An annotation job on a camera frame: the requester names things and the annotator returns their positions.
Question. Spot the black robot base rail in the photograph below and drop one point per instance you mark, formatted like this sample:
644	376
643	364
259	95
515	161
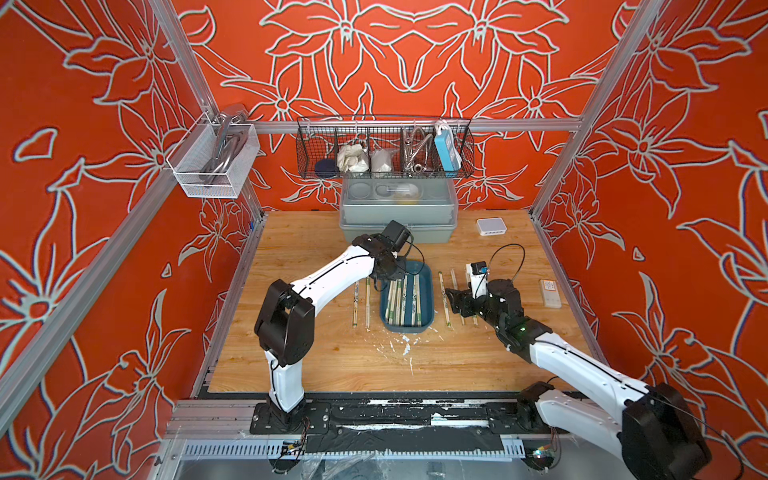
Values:
401	422

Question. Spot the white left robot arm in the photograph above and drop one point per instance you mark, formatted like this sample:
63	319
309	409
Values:
285	325

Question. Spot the clear plastic wall basket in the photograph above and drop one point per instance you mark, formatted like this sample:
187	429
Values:
196	149

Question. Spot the blue white box in basket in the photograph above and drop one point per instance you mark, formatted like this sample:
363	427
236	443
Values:
445	146

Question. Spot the grey-green lidded storage box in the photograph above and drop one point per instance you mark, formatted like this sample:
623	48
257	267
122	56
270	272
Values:
428	208

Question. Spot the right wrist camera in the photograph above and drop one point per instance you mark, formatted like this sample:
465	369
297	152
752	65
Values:
477	273

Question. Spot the metal tongs in basket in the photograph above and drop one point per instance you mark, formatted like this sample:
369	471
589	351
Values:
228	143

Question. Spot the white network switch box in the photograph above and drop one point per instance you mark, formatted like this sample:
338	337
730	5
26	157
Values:
491	226

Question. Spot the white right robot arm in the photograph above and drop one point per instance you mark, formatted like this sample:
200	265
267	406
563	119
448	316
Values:
650	428

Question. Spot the wrapped chopsticks in bin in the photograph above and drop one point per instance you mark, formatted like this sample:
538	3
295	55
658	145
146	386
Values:
402	305

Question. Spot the white remote control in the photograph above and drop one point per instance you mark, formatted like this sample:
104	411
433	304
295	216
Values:
550	294

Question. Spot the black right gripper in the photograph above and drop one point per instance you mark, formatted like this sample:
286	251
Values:
466	297

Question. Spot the teal plastic chopstick bin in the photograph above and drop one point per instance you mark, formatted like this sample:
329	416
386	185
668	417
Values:
416	268

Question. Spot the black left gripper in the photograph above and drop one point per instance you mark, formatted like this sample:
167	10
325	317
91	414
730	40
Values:
400	269

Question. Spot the black wire wall basket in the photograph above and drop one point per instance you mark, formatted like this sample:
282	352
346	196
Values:
391	146

